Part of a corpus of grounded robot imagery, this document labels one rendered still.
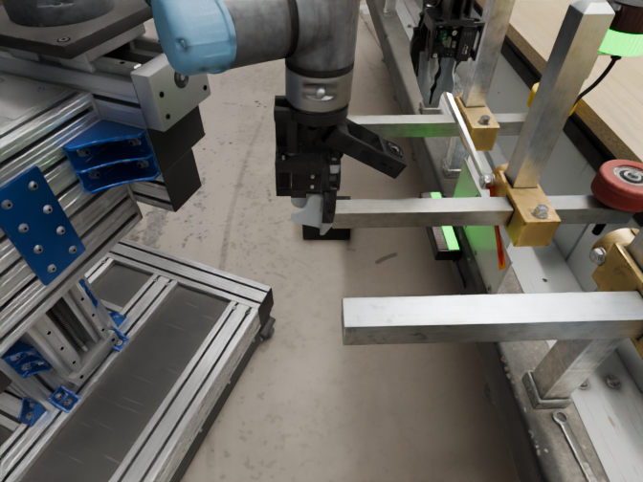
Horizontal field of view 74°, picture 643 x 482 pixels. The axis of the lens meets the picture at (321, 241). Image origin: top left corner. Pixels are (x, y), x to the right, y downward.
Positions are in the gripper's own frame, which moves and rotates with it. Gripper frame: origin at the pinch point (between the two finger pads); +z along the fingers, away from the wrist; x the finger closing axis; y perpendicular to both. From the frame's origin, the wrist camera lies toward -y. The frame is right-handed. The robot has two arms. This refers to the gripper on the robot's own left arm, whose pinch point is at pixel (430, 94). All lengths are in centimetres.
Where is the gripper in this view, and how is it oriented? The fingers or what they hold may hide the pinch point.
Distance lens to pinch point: 78.3
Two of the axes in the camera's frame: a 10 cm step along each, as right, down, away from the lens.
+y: 0.3, 7.2, -7.0
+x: 10.0, -0.2, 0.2
